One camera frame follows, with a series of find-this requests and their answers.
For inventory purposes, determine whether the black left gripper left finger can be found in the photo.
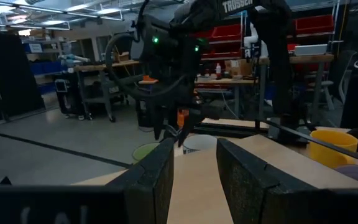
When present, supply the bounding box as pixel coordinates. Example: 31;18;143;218
106;138;175;224

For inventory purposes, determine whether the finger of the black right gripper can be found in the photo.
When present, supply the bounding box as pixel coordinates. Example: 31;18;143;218
152;106;168;141
178;107;202;147

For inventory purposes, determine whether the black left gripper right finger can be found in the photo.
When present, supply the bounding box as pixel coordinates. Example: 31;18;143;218
216;138;318;224

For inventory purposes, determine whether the white mug blue floral print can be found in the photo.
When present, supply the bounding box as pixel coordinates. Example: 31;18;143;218
182;134;218;156

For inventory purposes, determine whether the green mug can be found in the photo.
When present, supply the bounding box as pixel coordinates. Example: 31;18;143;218
131;142;160;163

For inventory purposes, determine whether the yellow mug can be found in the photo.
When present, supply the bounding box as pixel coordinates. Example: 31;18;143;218
308;129;358;169

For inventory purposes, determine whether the orange tray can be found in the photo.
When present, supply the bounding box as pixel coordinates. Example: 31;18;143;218
137;74;160;85

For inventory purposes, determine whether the small cardboard box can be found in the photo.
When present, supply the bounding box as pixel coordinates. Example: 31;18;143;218
113;51;131;63

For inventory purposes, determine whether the red bin rack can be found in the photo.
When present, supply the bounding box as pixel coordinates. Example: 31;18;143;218
194;14;336;72

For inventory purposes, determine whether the large cardboard box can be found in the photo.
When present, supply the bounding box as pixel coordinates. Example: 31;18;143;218
224;58;254;77

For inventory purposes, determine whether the ceiling light fixture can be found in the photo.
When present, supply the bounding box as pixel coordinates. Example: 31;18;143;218
0;0;126;22
0;17;71;32

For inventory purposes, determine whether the wooden workbench with box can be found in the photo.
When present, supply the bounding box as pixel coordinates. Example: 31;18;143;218
73;60;142;123

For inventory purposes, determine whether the black cart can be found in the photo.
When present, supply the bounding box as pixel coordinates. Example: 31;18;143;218
53;77;86;121

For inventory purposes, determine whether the blue bin shelf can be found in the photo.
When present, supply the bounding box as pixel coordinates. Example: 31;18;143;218
22;39;64;96

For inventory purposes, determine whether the grey stool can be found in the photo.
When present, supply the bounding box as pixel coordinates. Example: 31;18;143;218
308;80;336;112

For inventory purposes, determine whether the tall wooden workbench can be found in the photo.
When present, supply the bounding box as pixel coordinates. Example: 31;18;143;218
258;54;336;125

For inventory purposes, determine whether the white flat box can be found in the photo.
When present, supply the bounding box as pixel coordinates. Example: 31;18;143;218
293;44;328;57

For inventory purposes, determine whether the black curtain panel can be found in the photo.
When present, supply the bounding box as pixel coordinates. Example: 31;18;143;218
0;32;46;125

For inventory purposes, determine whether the black aluminium table frame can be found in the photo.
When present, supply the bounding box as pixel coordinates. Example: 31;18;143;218
193;116;358;155

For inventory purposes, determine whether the wooden shelf black metal frame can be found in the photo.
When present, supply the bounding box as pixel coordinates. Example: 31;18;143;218
73;119;358;224

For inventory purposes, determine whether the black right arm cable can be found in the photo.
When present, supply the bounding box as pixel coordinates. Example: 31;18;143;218
104;32;192;101

